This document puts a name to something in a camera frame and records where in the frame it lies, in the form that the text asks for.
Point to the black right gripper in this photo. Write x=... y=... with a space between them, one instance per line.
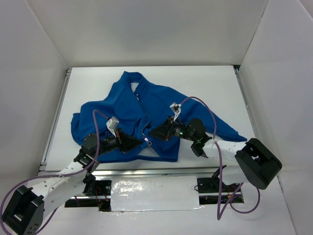
x=168 y=130

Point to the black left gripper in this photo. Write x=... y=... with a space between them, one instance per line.
x=121 y=140

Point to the silver zipper pull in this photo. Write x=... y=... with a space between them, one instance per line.
x=149 y=143

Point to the blue zip-up fleece jacket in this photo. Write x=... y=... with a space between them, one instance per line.
x=140 y=106

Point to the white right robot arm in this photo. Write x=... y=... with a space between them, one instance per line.
x=236 y=174

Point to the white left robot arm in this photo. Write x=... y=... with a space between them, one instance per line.
x=29 y=206

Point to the white foil-taped front panel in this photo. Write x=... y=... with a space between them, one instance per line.
x=154 y=194

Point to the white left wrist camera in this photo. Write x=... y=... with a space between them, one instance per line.
x=112 y=124

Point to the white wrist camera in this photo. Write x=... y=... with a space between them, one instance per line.
x=176 y=108
x=112 y=124

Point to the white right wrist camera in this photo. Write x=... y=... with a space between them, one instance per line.
x=176 y=108

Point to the aluminium front rail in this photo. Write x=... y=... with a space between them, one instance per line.
x=127 y=170

